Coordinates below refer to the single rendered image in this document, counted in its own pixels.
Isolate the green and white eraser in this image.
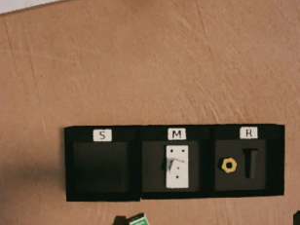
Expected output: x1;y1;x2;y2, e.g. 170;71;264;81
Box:
130;213;150;225

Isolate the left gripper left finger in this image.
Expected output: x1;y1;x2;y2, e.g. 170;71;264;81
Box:
113;216;131;225

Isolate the gold hex nut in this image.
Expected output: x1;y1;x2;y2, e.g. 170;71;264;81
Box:
220;157;237;172

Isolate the white domino tile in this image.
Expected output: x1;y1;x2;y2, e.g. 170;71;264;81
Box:
167;145;188;188

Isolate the black three-compartment bin rack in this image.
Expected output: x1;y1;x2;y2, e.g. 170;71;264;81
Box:
64;124;285;202

